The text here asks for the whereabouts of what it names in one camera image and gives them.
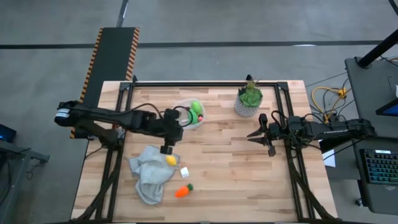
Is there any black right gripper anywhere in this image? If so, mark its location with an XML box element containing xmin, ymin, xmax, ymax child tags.
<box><xmin>247</xmin><ymin>113</ymin><xmax>290</xmax><ymax>157</ymax></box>

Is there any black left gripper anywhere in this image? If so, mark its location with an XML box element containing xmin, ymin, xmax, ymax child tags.
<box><xmin>155</xmin><ymin>108</ymin><xmax>185</xmax><ymax>156</ymax></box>

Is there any lime green produce toy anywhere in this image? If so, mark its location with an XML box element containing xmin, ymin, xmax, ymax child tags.
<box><xmin>190</xmin><ymin>100</ymin><xmax>203</xmax><ymax>114</ymax></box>

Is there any clear plastic tupperware container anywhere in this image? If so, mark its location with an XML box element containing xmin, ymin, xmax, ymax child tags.
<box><xmin>172</xmin><ymin>98</ymin><xmax>206</xmax><ymax>130</ymax></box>

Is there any grey cloth towel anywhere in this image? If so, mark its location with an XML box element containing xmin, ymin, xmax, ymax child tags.
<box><xmin>128</xmin><ymin>145</ymin><xmax>181</xmax><ymax>206</ymax></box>

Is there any potted green succulent plant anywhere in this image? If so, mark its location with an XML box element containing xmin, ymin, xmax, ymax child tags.
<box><xmin>233</xmin><ymin>76</ymin><xmax>264</xmax><ymax>118</ymax></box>

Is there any orange carrot toy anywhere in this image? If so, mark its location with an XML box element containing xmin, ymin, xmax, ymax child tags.
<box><xmin>174</xmin><ymin>183</ymin><xmax>195</xmax><ymax>198</ymax></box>

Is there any white paper sheet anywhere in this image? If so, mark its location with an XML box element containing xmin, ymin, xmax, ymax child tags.
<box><xmin>322</xmin><ymin>139</ymin><xmax>336</xmax><ymax>168</ymax></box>

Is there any black desk beam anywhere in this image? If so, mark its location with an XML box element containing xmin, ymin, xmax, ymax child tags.
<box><xmin>320</xmin><ymin>136</ymin><xmax>364</xmax><ymax>154</ymax></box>

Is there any black hazard-striped floor mat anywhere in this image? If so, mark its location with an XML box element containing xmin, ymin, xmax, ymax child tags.
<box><xmin>70</xmin><ymin>27</ymin><xmax>141</xmax><ymax>139</ymax></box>

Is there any grey desk top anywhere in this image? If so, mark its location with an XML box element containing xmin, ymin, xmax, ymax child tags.
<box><xmin>345</xmin><ymin>57</ymin><xmax>398</xmax><ymax>139</ymax></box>

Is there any backlit black keyboard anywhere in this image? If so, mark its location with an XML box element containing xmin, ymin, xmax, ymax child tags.
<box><xmin>360</xmin><ymin>148</ymin><xmax>398</xmax><ymax>185</ymax></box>

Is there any grey side table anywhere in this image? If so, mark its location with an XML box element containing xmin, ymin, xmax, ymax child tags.
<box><xmin>351</xmin><ymin>135</ymin><xmax>398</xmax><ymax>216</ymax></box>

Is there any blue lit screen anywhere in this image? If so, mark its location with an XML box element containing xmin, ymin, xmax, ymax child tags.
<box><xmin>376</xmin><ymin>98</ymin><xmax>398</xmax><ymax>118</ymax></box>

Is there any black diagonal pole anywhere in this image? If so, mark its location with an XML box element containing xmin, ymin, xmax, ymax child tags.
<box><xmin>356</xmin><ymin>29</ymin><xmax>398</xmax><ymax>68</ymax></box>

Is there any dark grey metal stand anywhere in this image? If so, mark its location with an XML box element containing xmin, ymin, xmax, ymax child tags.
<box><xmin>0</xmin><ymin>139</ymin><xmax>50</xmax><ymax>224</ymax></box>

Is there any black box with blue light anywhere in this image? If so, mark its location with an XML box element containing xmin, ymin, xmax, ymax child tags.
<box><xmin>0</xmin><ymin>123</ymin><xmax>18</xmax><ymax>144</ymax></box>

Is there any black aluminium table frame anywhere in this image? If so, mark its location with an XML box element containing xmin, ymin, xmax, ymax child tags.
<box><xmin>71</xmin><ymin>74</ymin><xmax>340</xmax><ymax>224</ymax></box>

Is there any yellow cable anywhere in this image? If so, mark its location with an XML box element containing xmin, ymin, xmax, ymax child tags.
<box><xmin>312</xmin><ymin>86</ymin><xmax>348</xmax><ymax>124</ymax></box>

